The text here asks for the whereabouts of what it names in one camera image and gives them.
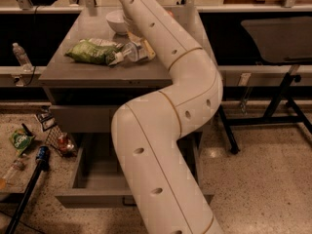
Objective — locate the red soda can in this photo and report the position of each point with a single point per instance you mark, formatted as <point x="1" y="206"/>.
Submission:
<point x="63" y="144"/>

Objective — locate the green chip bag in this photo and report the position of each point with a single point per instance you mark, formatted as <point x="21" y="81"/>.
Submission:
<point x="96" y="51"/>

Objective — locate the dark snack packet on floor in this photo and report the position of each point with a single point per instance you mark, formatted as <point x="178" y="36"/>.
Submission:
<point x="46" y="120"/>

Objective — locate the closed grey upper drawer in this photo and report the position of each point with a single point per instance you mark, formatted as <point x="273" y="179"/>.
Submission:
<point x="84" y="118"/>

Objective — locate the clear bottle on floor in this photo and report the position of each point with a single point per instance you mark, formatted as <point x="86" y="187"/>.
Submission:
<point x="17" y="166"/>

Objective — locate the white ceramic bowl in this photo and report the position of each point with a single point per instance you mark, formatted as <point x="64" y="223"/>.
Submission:
<point x="116" y="22"/>

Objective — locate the green snack packet on floor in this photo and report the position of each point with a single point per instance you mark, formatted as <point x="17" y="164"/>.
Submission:
<point x="21" y="140"/>

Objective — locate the grey metal drawer cabinet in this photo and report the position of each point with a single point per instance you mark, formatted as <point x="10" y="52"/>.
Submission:
<point x="68" y="82"/>

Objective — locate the clear plastic water bottle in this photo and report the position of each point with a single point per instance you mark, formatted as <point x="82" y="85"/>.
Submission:
<point x="132" y="51"/>

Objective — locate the black pole with blue clamp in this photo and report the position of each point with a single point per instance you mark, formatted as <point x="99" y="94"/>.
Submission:
<point x="42" y="164"/>

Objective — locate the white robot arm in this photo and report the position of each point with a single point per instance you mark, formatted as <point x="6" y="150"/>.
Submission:
<point x="146" y="129"/>

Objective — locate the small clear bottle on ledge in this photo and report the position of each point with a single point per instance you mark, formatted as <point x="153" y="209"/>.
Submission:
<point x="22" y="58"/>

